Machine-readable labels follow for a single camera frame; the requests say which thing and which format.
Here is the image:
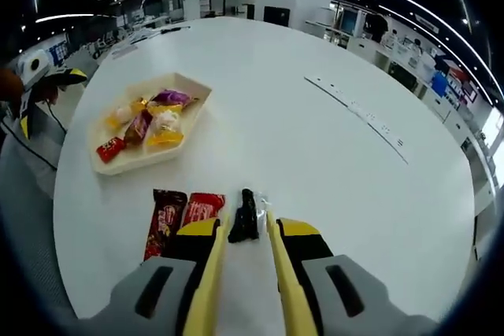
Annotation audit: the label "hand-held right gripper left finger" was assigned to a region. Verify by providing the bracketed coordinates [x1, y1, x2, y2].
[84, 217, 221, 336]

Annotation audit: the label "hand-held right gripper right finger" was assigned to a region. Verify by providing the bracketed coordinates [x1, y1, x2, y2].
[276, 218, 434, 336]

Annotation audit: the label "yellow plastic food tongs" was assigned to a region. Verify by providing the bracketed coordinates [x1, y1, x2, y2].
[183, 209, 319, 336]

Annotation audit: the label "small red food packet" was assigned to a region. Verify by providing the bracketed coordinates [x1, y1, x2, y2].
[96, 135, 128, 164]

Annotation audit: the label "dark red food packet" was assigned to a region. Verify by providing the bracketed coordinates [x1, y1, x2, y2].
[124, 109, 154, 149]

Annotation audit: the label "large red food packet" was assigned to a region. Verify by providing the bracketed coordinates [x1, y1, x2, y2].
[179, 193, 227, 234]

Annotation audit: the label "beige hexagonal tray container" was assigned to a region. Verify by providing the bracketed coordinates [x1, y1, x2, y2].
[86, 72, 213, 176]

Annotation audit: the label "purple food packet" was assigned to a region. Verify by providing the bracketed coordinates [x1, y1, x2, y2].
[151, 90, 200, 108]

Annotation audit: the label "black food packet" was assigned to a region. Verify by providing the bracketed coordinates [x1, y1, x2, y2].
[228, 188, 269, 244]

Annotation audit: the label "person's left hand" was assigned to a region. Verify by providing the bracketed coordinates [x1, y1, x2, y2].
[0, 68, 24, 103]

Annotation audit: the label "white mesh office chair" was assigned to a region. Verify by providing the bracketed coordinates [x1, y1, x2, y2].
[0, 115, 67, 207]

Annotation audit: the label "black box by pillar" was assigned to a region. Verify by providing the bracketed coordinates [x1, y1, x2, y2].
[263, 6, 291, 26]

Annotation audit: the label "blue storage box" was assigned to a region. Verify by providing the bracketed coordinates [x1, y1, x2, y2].
[432, 70, 450, 98]

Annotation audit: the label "white table cable cover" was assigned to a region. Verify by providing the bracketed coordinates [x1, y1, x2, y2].
[303, 75, 409, 164]

